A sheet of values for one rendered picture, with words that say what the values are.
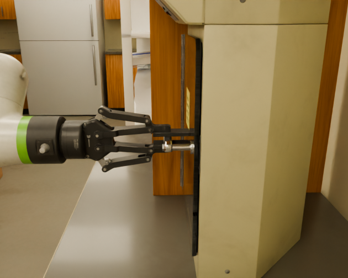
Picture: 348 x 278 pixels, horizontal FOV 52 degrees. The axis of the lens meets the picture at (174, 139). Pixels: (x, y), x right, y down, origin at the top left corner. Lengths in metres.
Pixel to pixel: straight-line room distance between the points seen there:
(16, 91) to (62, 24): 4.86
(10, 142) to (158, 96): 0.41
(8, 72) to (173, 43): 0.39
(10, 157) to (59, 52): 4.97
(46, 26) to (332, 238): 5.16
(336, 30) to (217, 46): 0.51
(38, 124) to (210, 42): 0.34
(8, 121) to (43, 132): 0.07
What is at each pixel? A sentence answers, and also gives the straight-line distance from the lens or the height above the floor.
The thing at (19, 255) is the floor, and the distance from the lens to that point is 2.57.
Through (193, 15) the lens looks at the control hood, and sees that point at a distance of 0.55.
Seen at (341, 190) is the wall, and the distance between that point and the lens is 1.09.
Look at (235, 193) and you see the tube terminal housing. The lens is 0.63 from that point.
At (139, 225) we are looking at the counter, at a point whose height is 0.94.
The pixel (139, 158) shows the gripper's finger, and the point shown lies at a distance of 0.69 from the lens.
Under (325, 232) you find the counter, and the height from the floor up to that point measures 0.94.
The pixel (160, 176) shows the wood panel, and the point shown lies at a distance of 1.01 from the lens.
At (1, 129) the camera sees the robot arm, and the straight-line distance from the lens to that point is 0.71.
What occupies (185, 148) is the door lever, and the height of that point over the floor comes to 1.20.
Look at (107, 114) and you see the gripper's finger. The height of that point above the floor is 1.25.
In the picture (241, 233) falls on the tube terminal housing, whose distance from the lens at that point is 0.67.
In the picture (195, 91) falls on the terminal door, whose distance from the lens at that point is 0.57.
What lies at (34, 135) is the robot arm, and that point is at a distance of 0.68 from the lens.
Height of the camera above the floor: 1.42
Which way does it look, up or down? 18 degrees down
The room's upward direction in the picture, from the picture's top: straight up
